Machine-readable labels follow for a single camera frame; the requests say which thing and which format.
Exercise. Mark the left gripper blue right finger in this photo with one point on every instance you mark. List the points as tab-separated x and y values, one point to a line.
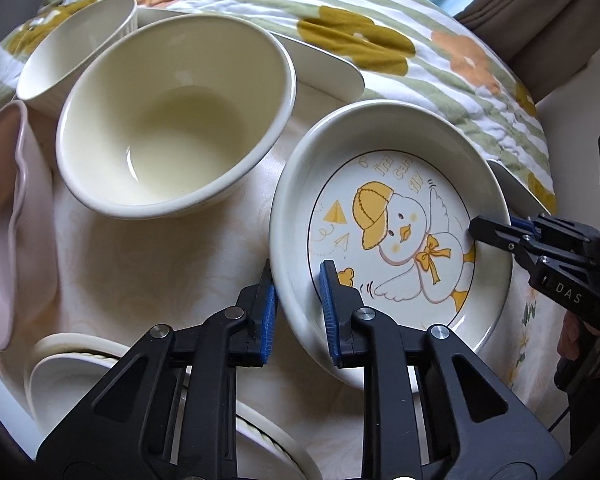
339	304

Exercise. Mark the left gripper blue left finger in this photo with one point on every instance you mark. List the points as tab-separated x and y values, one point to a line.
256	335

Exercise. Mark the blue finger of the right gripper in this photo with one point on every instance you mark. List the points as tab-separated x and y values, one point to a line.
497	234
525	226

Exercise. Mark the white duck cap plate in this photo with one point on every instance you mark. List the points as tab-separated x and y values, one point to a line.
386	190

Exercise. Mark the yellow duck plate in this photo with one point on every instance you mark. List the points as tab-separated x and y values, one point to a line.
264	451

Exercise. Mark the cream round bowl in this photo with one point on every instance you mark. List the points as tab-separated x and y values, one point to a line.
171	117

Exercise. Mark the pink handled baking dish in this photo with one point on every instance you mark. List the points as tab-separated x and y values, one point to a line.
28	260

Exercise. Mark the white ribbed bowl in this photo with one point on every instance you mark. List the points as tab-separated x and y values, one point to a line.
58	62

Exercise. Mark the plain white plate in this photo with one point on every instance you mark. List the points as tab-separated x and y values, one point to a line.
57	383

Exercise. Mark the person's right hand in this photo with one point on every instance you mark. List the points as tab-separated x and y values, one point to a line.
567	346

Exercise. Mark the white floral tablecloth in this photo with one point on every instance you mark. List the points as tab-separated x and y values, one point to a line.
117	278

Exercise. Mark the floral green striped duvet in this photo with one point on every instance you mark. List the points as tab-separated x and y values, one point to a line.
18	42

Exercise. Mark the right brown curtain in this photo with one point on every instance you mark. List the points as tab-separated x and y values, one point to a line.
544	42

